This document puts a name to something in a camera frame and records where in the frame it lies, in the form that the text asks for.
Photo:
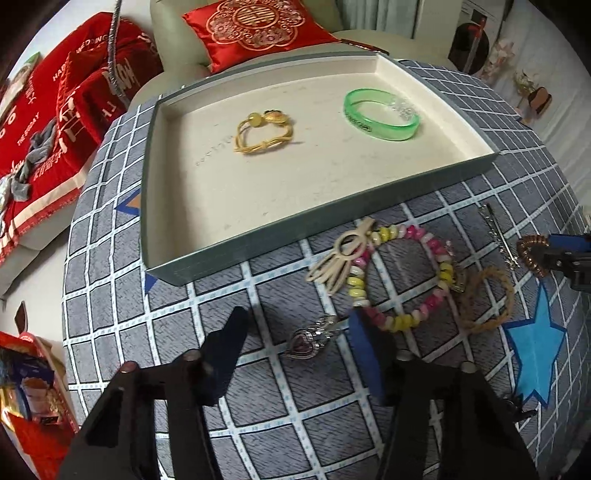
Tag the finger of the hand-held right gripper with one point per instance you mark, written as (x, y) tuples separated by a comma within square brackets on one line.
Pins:
[(572, 270), (570, 242)]

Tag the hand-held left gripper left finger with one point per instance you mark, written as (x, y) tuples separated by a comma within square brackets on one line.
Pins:
[(226, 350)]

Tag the grey grid tablecloth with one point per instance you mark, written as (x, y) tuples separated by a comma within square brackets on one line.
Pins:
[(277, 415)]

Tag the grey-green cardboard tray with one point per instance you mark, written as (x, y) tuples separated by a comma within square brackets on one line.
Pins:
[(300, 184)]

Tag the red printed blanket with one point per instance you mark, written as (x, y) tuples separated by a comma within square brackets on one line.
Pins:
[(46, 92)]

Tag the green translucent bangle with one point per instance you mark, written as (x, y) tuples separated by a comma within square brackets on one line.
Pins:
[(355, 117)]

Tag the small brown object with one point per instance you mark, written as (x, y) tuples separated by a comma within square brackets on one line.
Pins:
[(22, 318)]

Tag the orange star patch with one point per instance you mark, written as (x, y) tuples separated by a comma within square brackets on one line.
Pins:
[(133, 203)]

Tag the grey crumpled cloth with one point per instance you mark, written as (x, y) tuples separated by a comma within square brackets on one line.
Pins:
[(34, 157)]

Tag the pale green curtain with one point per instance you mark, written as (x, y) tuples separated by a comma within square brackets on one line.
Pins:
[(374, 14)]

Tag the silver heart pendant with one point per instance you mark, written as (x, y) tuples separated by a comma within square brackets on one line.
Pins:
[(300, 346)]

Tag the black disc with red stick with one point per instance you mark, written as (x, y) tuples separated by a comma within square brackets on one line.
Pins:
[(471, 46)]

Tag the blue star patch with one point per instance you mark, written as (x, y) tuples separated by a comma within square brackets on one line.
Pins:
[(535, 341)]

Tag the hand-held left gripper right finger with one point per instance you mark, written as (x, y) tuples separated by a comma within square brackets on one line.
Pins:
[(364, 350)]

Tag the red printed pillow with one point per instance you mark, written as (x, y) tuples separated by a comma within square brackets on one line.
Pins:
[(115, 78)]

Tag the red embroidered cushion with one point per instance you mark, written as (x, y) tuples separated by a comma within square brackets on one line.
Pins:
[(249, 32)]

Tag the colourful snack packets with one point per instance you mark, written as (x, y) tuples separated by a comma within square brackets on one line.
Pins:
[(32, 383)]

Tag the brown table ornament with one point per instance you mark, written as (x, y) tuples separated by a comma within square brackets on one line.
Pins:
[(535, 97)]

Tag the pink flower ornament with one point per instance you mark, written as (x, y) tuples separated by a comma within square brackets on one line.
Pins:
[(498, 57)]

